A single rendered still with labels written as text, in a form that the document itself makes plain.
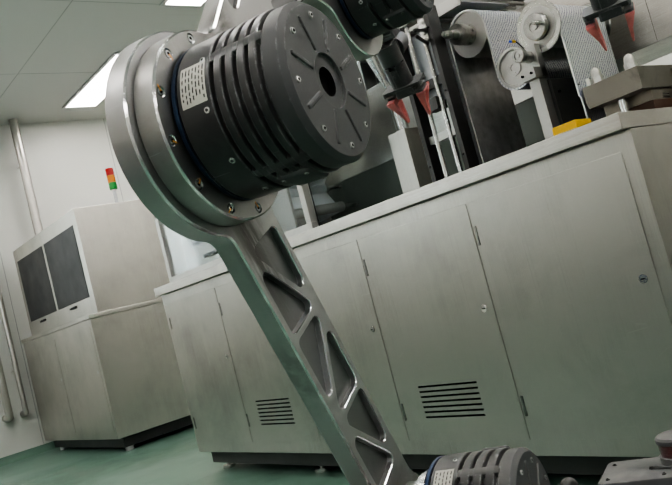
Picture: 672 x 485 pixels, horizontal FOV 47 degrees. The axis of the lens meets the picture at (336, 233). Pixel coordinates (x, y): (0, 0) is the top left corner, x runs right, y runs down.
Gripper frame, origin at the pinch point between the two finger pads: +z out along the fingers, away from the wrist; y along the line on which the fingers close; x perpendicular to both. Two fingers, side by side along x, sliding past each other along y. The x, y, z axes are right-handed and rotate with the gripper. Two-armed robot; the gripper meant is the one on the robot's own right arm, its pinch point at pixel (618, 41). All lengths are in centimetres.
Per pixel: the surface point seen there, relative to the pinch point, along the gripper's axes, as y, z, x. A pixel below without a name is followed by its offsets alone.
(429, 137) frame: 65, 21, -41
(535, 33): 23.7, 2.9, -42.1
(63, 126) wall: 500, 12, -366
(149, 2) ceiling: 285, -48, -270
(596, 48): 11, 16, -51
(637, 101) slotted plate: 2.9, 25.1, -24.8
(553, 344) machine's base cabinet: 37, 65, 17
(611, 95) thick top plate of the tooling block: 8.2, 20.5, -23.1
